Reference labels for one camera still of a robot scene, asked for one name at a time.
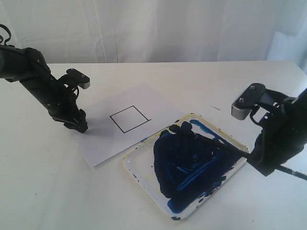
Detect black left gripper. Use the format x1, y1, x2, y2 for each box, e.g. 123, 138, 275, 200
23, 74, 88, 133

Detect white backdrop curtain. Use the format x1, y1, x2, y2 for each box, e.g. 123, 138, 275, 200
0, 0, 307, 70

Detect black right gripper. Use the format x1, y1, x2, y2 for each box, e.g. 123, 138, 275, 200
247, 90, 307, 176

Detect black paintbrush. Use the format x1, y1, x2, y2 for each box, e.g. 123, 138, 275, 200
188, 134, 307, 181

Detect white paper sheet with square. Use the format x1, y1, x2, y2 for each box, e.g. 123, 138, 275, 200
74, 84, 185, 167

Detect white paint tray blue paint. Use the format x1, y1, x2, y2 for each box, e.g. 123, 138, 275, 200
123, 113, 249, 220

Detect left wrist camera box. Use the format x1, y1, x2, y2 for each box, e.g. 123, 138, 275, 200
66, 68, 90, 90

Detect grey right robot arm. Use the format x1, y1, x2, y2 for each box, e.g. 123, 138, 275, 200
247, 90, 307, 180

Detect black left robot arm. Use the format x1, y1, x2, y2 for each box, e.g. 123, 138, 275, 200
0, 46, 90, 133

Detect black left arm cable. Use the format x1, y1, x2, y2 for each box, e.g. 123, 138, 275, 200
0, 23, 14, 48

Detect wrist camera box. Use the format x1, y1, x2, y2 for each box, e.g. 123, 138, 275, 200
231, 83, 266, 121
66, 68, 90, 90

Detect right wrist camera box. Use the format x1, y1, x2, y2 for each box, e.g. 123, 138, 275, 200
231, 83, 266, 121

